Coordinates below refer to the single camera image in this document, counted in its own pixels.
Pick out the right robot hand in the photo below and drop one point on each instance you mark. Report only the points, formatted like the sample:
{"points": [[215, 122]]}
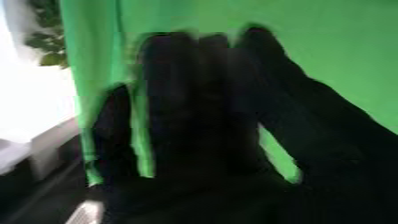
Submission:
{"points": [[201, 140]]}

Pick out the green leafy plant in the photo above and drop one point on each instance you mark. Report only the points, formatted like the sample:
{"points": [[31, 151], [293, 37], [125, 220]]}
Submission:
{"points": [[48, 40]]}

